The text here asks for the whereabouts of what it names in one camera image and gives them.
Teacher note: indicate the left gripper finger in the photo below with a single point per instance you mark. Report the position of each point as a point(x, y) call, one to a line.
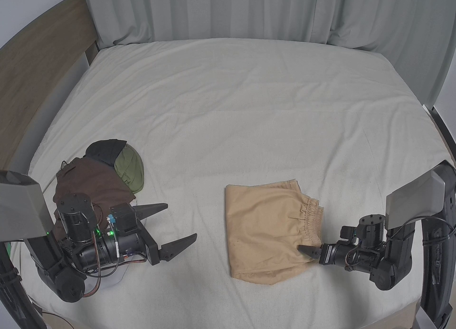
point(149, 210)
point(176, 247)

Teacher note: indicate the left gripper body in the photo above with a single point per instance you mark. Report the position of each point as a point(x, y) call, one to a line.
point(137, 243)

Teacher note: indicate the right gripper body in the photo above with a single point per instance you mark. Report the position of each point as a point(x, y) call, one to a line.
point(335, 254)

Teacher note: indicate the tan shorts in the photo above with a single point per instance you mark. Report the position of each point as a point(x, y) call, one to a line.
point(263, 227)

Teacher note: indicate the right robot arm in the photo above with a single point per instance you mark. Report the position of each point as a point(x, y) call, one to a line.
point(409, 213)

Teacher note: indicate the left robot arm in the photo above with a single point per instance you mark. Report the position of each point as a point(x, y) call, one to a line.
point(42, 213)

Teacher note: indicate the bed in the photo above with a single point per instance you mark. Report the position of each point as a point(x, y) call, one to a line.
point(249, 81)

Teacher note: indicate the white garment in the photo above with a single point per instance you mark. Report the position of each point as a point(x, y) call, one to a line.
point(114, 277)

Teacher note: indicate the green garment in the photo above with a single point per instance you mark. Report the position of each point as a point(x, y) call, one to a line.
point(130, 167)

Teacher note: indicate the brown garment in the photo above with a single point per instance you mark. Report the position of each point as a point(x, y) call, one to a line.
point(92, 185)

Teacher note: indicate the black garment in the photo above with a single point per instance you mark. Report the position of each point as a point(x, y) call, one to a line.
point(103, 151)

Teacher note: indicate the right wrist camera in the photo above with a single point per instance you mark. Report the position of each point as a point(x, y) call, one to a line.
point(348, 233)

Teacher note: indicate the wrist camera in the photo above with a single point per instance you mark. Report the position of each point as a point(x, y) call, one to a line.
point(348, 233)
point(123, 219)

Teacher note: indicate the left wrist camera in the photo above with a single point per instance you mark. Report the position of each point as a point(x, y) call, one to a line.
point(123, 219)

